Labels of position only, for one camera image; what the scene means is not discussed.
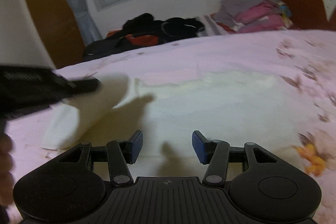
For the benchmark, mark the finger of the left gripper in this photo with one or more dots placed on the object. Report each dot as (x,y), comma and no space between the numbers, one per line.
(84,85)

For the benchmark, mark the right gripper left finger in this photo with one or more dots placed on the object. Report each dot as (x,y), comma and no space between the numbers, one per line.
(120,154)

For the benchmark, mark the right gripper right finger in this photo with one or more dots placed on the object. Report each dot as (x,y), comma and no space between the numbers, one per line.
(214,154)

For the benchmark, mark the white towel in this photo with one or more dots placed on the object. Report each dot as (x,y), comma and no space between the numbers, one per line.
(233,106)

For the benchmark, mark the black clothes pile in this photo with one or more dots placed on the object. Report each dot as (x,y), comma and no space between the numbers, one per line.
(143,31)

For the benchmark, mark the folded grey pink clothes stack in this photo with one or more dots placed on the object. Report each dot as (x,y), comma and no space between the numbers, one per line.
(244,16)

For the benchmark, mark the person's left hand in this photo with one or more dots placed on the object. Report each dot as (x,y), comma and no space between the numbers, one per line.
(7,181)

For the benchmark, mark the brown wooden door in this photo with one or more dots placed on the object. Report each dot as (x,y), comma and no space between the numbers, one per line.
(58,30)

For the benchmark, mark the striped pillow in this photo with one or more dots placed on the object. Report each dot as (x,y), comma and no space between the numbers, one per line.
(210,27)

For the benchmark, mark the pink floral bed sheet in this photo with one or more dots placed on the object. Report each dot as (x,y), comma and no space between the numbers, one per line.
(303,62)

